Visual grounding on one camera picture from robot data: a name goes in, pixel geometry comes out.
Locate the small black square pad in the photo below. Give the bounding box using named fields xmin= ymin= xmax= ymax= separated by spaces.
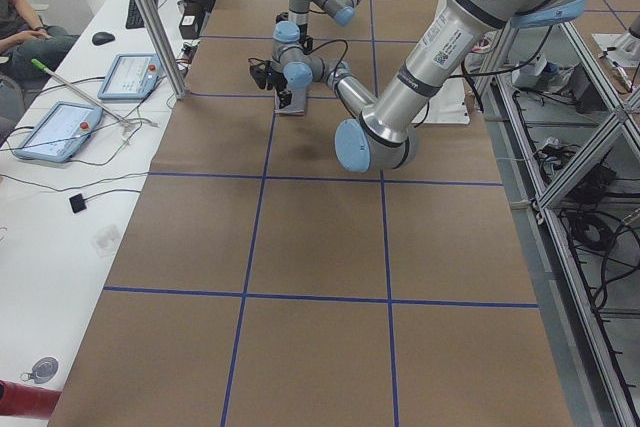
xmin=69 ymin=193 xmax=87 ymax=214

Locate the pink and grey towel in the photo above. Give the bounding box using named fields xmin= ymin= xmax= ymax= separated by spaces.
xmin=274 ymin=88 xmax=308 ymax=115

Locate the black keyboard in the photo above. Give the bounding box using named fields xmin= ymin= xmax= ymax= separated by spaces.
xmin=124 ymin=0 xmax=161 ymax=30

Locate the far teach pendant tablet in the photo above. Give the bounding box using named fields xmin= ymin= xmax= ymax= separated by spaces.
xmin=98 ymin=53 xmax=163 ymax=102

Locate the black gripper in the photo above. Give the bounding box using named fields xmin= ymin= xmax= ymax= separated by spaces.
xmin=277 ymin=12 xmax=313 ymax=53
xmin=267 ymin=60 xmax=300 ymax=109

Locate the metal rod green tip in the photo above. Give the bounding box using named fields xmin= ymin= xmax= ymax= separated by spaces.
xmin=31 ymin=58 xmax=132 ymax=129

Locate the black computer mouse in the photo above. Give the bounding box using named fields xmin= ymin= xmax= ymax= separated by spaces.
xmin=91 ymin=31 xmax=115 ymax=46

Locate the white pedestal column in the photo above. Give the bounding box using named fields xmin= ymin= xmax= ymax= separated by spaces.
xmin=412 ymin=78 xmax=470 ymax=126

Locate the round metal disc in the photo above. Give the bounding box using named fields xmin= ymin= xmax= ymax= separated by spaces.
xmin=20 ymin=356 xmax=59 ymax=385

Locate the near teach pendant tablet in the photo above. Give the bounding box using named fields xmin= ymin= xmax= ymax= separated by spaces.
xmin=14 ymin=101 xmax=103 ymax=163

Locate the aluminium side frame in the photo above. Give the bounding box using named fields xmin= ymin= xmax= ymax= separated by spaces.
xmin=468 ymin=10 xmax=639 ymax=426

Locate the teach pendant tablet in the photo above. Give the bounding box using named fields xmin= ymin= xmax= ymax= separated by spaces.
xmin=14 ymin=101 xmax=103 ymax=163
xmin=98 ymin=53 xmax=163 ymax=102

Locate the aluminium frame post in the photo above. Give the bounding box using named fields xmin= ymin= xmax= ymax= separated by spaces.
xmin=135 ymin=0 xmax=187 ymax=100

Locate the red cylinder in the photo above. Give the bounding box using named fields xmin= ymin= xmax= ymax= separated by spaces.
xmin=0 ymin=380 xmax=62 ymax=420

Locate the seated person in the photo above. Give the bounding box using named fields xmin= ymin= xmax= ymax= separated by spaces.
xmin=1 ymin=0 xmax=79 ymax=82

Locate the black box with label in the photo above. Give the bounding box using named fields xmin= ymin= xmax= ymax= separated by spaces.
xmin=179 ymin=2 xmax=207 ymax=40

